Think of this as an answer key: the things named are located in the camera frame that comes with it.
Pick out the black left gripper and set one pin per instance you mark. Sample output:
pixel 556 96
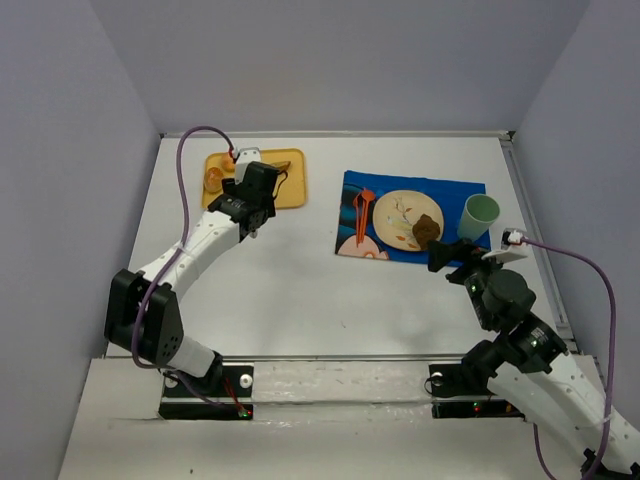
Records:
pixel 272 171

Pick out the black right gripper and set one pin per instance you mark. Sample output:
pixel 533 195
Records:
pixel 461 257

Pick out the dark brown bread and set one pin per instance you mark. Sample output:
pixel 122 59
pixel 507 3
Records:
pixel 425 230

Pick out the metal tongs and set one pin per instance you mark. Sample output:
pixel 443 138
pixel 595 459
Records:
pixel 283 176

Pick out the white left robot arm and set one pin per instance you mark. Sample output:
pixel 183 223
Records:
pixel 143 315

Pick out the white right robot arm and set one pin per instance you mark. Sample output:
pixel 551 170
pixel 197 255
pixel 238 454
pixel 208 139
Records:
pixel 528 364

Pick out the round bun left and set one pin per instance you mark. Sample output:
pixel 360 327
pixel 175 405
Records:
pixel 212 181

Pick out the round bun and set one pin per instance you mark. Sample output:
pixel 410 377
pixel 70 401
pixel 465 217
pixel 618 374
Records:
pixel 227 163
pixel 212 181

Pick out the round bun top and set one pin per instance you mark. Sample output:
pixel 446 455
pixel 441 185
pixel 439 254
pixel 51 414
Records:
pixel 227 163

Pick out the half baguette slice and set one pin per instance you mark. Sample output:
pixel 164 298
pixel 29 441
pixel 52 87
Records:
pixel 281 166

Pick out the green cup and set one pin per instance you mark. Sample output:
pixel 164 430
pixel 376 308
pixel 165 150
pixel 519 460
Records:
pixel 479 213

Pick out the beige floral plate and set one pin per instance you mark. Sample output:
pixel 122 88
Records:
pixel 396 212

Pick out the blue patterned placemat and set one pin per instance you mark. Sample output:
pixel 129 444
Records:
pixel 449 195

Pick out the orange plastic spoon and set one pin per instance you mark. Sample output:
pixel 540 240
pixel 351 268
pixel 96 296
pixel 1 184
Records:
pixel 369 197

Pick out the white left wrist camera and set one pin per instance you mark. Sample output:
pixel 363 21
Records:
pixel 242 158

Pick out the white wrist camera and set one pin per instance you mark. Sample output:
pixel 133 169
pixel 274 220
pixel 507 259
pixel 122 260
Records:
pixel 512 247
pixel 242 158

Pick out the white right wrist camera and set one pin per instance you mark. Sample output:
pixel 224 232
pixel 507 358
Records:
pixel 512 247

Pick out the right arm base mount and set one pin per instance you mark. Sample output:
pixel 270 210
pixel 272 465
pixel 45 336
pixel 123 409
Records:
pixel 460 390

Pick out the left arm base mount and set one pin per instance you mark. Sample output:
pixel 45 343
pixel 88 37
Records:
pixel 227 395

